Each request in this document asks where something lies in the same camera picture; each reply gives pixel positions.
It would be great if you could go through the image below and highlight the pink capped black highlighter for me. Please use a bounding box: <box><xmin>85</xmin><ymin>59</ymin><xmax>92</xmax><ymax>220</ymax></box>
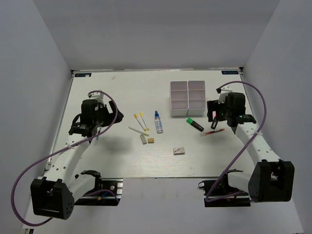
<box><xmin>210</xmin><ymin>112</ymin><xmax>219</xmax><ymax>130</ymax></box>

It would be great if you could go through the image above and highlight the yellow capped white marker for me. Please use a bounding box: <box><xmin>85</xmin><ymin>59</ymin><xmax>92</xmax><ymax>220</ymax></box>
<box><xmin>134</xmin><ymin>114</ymin><xmax>147</xmax><ymax>132</ymax></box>

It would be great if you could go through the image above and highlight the red clear pen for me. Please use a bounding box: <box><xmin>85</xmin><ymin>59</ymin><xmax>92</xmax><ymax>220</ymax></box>
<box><xmin>200</xmin><ymin>128</ymin><xmax>225</xmax><ymax>137</ymax></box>

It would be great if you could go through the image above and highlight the green capped black highlighter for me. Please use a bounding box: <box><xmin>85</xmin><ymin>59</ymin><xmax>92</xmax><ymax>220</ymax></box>
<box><xmin>186</xmin><ymin>118</ymin><xmax>204</xmax><ymax>132</ymax></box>

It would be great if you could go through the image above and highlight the pale yellow capped marker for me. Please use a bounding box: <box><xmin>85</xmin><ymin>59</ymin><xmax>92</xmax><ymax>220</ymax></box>
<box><xmin>128</xmin><ymin>126</ymin><xmax>149</xmax><ymax>137</ymax></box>

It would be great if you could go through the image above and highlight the blue capped spray bottle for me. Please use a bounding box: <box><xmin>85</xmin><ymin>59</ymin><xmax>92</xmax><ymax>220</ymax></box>
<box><xmin>155</xmin><ymin>111</ymin><xmax>163</xmax><ymax>134</ymax></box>

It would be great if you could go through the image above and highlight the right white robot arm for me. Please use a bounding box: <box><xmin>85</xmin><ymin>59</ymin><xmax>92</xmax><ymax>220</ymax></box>
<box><xmin>206</xmin><ymin>93</ymin><xmax>294</xmax><ymax>202</ymax></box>

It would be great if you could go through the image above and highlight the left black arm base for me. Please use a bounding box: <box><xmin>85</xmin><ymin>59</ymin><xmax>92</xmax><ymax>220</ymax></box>
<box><xmin>75</xmin><ymin>178</ymin><xmax>123</xmax><ymax>207</ymax></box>

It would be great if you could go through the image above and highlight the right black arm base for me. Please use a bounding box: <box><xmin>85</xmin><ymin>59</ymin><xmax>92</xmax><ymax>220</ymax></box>
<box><xmin>198</xmin><ymin>178</ymin><xmax>251</xmax><ymax>208</ymax></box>

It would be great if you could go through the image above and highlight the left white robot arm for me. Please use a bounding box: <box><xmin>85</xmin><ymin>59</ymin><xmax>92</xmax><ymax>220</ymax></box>
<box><xmin>30</xmin><ymin>97</ymin><xmax>123</xmax><ymax>220</ymax></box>

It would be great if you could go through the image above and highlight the grey white eraser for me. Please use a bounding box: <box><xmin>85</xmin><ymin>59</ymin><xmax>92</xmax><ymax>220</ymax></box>
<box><xmin>140</xmin><ymin>135</ymin><xmax>147</xmax><ymax>145</ymax></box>

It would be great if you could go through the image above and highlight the left white divided container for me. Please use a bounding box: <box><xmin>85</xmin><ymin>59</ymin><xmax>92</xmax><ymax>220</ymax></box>
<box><xmin>170</xmin><ymin>81</ymin><xmax>189</xmax><ymax>117</ymax></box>

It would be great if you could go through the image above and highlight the white boxed eraser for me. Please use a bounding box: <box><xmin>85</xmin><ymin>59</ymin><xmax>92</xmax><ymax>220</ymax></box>
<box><xmin>173</xmin><ymin>147</ymin><xmax>185</xmax><ymax>155</ymax></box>

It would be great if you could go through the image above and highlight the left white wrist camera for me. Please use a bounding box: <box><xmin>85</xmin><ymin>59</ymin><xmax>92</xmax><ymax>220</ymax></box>
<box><xmin>88</xmin><ymin>90</ymin><xmax>104</xmax><ymax>101</ymax></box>

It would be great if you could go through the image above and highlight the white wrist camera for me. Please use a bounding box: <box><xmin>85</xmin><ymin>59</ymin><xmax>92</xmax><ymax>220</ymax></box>
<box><xmin>216</xmin><ymin>86</ymin><xmax>233</xmax><ymax>104</ymax></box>
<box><xmin>88</xmin><ymin>90</ymin><xmax>104</xmax><ymax>101</ymax></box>

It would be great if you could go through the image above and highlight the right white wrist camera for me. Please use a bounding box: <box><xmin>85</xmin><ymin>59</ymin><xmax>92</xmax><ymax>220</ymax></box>
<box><xmin>216</xmin><ymin>86</ymin><xmax>233</xmax><ymax>104</ymax></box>

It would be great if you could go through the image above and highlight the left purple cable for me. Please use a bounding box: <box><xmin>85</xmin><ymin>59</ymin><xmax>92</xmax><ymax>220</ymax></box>
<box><xmin>11</xmin><ymin>90</ymin><xmax>120</xmax><ymax>226</ymax></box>

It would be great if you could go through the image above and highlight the purple cable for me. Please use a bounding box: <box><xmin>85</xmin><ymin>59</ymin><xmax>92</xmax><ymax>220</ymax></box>
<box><xmin>11</xmin><ymin>90</ymin><xmax>120</xmax><ymax>226</ymax></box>
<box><xmin>204</xmin><ymin>80</ymin><xmax>267</xmax><ymax>203</ymax></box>

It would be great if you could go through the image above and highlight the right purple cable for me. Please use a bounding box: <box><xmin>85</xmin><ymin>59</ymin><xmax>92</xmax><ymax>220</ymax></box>
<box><xmin>204</xmin><ymin>80</ymin><xmax>267</xmax><ymax>203</ymax></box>

